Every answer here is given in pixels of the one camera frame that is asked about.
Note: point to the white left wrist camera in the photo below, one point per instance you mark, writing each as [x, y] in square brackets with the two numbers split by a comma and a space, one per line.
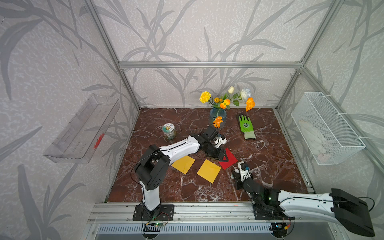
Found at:
[221, 140]

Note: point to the small yellow envelope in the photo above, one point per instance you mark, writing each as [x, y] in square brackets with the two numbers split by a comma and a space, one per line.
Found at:
[184, 164]

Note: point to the large yellow envelope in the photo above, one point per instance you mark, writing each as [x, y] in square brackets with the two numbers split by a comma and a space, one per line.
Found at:
[209, 171]

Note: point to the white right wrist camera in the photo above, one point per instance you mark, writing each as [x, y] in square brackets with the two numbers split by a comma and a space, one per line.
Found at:
[244, 170]

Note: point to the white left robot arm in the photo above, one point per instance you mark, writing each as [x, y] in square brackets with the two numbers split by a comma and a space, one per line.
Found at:
[152, 168]

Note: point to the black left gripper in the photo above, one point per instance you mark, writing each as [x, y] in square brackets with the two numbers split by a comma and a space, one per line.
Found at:
[219, 155]

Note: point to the green work glove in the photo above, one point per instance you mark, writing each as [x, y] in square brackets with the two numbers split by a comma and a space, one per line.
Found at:
[246, 127]

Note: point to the artificial flower bouquet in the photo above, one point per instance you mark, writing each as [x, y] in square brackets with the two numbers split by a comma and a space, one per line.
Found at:
[225, 101]

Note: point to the blue textured glass vase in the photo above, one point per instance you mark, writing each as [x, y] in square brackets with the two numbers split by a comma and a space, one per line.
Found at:
[216, 115]

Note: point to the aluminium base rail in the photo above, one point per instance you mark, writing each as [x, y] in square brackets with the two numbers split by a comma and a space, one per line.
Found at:
[183, 212]

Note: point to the clear acrylic wall shelf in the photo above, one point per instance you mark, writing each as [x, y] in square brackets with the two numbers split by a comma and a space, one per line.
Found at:
[77, 143]

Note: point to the round sunflower label jar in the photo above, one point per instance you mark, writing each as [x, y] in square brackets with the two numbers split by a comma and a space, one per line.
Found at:
[169, 131]

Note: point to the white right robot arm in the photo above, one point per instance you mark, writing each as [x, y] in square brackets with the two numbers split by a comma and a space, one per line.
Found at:
[338, 206]

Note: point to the white cloth in basket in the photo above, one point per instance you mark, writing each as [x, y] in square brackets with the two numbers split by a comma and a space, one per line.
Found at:
[315, 140]

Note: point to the white wire wall basket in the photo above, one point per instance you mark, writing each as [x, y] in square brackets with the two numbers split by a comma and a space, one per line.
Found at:
[316, 108]

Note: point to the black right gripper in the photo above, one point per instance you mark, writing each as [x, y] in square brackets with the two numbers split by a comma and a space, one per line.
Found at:
[237, 178]

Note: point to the red envelope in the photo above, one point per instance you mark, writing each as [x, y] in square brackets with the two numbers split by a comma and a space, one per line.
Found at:
[228, 160]

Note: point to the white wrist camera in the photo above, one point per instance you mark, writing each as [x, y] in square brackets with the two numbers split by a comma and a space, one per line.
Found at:
[221, 140]
[244, 170]

